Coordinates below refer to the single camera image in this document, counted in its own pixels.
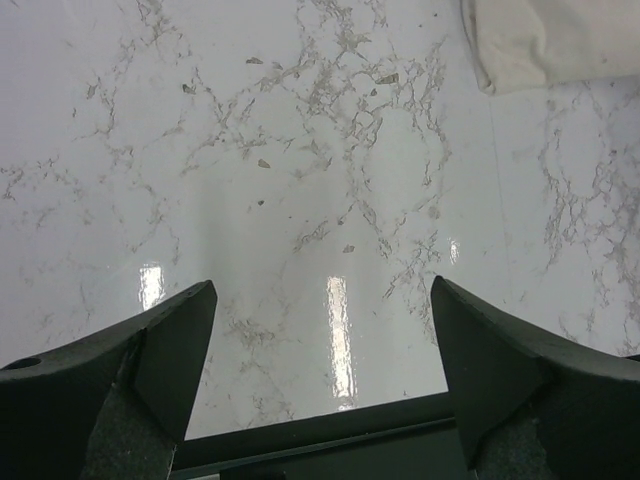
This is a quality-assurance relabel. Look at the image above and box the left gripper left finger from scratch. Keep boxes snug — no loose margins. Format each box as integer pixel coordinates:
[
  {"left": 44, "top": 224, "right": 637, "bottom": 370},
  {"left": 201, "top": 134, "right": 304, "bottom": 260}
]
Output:
[{"left": 1, "top": 280, "right": 217, "bottom": 479}]

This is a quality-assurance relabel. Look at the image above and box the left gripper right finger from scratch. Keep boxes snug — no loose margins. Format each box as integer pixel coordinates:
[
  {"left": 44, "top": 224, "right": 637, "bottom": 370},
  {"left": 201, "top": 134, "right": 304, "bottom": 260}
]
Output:
[{"left": 430, "top": 276, "right": 639, "bottom": 479}]

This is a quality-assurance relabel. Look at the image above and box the cream white t shirt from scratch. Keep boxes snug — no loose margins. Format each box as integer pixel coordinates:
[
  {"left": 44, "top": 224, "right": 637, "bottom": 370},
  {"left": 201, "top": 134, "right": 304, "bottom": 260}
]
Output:
[{"left": 460, "top": 0, "right": 639, "bottom": 96}]

